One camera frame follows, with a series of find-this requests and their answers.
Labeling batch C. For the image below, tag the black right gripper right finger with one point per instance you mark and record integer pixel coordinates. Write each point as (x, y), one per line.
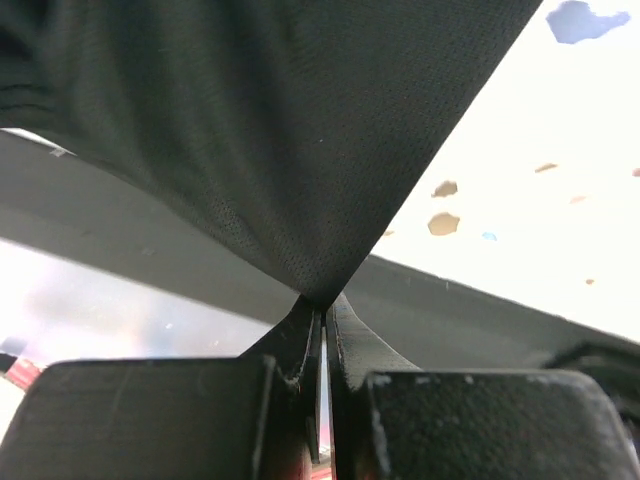
(394, 420)

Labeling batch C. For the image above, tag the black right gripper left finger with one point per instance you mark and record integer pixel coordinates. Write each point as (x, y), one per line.
(250, 417)

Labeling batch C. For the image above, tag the black t shirt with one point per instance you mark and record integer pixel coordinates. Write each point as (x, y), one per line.
(291, 132)

